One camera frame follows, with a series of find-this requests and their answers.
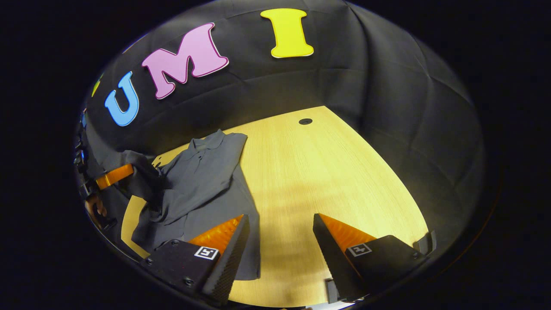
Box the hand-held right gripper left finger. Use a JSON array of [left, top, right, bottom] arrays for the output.
[[142, 214, 250, 304]]

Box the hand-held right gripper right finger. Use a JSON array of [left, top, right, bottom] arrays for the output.
[[313, 213, 436, 302]]

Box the grey button-up shirt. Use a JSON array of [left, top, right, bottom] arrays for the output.
[[99, 129, 261, 280]]

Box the black backdrop cloth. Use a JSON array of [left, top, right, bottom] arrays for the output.
[[75, 0, 487, 267]]

